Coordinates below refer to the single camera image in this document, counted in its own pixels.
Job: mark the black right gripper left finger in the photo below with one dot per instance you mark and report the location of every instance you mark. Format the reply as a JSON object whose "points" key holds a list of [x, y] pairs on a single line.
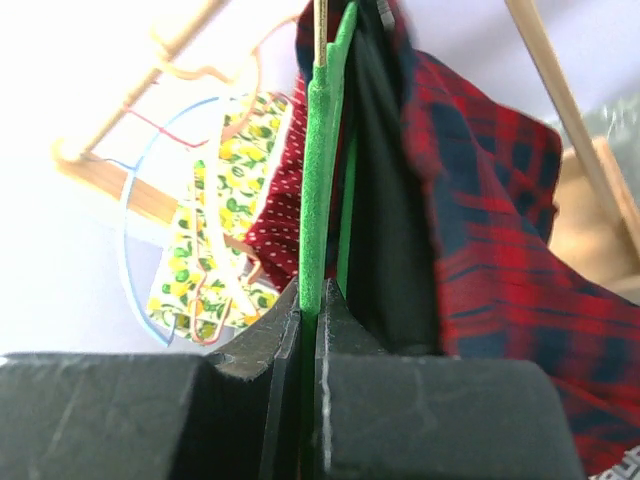
{"points": [[230, 414]]}

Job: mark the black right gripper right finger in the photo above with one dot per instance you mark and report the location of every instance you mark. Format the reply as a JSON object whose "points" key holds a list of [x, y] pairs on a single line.
{"points": [[384, 416]]}

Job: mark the blue plastic hanger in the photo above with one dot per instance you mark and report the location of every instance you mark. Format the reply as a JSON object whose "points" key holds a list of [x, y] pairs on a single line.
{"points": [[163, 337]]}

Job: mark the lemon print garment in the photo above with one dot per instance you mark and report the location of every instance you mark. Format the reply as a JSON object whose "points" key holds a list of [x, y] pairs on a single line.
{"points": [[215, 240]]}

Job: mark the red polka dot garment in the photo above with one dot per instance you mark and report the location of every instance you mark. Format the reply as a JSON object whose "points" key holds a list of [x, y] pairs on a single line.
{"points": [[274, 237]]}

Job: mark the red plaid skirt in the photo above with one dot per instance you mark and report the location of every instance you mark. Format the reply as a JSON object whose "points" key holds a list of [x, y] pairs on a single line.
{"points": [[441, 212]]}

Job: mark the green velvet hanger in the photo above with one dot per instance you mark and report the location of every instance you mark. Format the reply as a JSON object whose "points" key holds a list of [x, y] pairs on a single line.
{"points": [[332, 33]]}

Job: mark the beige wooden hanger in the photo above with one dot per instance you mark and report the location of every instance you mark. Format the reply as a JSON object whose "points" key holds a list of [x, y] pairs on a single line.
{"points": [[243, 42]]}

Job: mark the wooden clothes rack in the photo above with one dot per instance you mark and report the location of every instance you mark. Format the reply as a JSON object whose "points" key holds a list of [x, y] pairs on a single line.
{"points": [[599, 222]]}

